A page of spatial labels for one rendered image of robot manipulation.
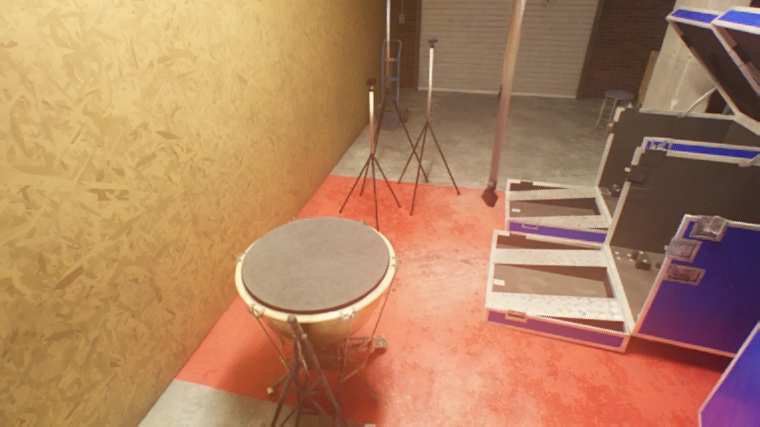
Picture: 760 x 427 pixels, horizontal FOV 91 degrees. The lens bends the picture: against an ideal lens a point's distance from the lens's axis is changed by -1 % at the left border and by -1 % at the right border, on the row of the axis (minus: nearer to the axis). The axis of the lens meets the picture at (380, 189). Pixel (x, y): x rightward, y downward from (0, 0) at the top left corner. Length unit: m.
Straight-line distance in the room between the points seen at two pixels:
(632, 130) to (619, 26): 4.32
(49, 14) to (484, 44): 6.79
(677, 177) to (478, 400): 1.92
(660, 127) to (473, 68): 4.38
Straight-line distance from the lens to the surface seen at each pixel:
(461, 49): 7.71
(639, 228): 3.28
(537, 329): 2.63
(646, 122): 4.03
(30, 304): 1.81
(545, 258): 3.12
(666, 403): 2.67
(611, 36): 8.15
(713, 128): 4.23
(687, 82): 4.97
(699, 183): 3.20
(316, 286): 1.63
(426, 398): 2.26
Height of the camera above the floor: 1.90
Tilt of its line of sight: 29 degrees down
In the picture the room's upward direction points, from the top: straight up
